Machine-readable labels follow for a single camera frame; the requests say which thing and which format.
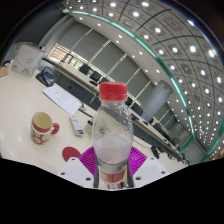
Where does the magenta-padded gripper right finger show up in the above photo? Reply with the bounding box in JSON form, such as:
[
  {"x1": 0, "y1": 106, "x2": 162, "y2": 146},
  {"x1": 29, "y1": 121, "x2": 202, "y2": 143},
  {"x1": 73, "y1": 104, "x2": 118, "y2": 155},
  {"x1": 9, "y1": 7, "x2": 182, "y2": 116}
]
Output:
[{"x1": 125, "y1": 146, "x2": 168, "y2": 188}]

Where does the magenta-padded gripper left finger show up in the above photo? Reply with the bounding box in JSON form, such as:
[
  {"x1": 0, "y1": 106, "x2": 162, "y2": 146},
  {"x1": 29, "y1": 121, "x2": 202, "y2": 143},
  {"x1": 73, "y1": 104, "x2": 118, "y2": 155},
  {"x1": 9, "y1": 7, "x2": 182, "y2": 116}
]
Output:
[{"x1": 57, "y1": 146, "x2": 100, "y2": 189}]

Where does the clear red-capped water bottle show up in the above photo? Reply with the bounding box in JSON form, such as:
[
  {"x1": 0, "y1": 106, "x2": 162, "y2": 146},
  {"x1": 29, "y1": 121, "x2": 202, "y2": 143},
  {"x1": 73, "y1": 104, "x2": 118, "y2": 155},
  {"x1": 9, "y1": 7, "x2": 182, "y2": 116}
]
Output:
[{"x1": 91, "y1": 81, "x2": 135, "y2": 190}]

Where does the black desk microphone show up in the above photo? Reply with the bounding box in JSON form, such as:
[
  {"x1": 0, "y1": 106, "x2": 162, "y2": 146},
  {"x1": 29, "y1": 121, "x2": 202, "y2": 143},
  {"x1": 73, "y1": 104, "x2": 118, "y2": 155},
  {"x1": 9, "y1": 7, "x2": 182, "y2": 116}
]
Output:
[{"x1": 150, "y1": 144, "x2": 161, "y2": 160}]

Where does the red and cream mug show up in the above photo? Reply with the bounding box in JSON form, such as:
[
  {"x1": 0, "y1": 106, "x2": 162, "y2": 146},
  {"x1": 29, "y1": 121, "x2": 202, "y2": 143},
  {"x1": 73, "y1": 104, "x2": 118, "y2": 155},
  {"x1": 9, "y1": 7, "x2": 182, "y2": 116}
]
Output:
[{"x1": 30, "y1": 111, "x2": 61, "y2": 145}]

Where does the white paper sheet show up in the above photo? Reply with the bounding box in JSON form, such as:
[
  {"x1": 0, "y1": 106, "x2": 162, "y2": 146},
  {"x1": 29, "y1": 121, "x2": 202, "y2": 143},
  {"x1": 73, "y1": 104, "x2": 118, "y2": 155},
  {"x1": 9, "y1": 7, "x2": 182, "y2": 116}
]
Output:
[{"x1": 42, "y1": 83, "x2": 83, "y2": 116}]

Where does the black desk phone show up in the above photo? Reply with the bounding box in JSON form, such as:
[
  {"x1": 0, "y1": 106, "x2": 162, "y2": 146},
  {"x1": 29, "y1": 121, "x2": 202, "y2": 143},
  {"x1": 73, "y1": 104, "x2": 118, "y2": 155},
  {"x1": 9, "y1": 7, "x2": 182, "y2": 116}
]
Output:
[{"x1": 35, "y1": 66, "x2": 56, "y2": 88}]

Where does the large white printed carton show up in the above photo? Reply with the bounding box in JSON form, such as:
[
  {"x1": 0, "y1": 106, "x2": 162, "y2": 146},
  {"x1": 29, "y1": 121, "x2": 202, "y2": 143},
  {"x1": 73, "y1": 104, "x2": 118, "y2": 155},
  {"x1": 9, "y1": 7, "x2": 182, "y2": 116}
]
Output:
[{"x1": 9, "y1": 44, "x2": 44, "y2": 79}]

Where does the group of ceiling lights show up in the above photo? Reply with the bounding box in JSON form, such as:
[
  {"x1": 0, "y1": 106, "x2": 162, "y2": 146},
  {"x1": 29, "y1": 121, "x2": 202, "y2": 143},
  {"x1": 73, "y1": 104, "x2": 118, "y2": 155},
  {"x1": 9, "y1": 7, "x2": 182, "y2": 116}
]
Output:
[{"x1": 63, "y1": 0, "x2": 224, "y2": 154}]

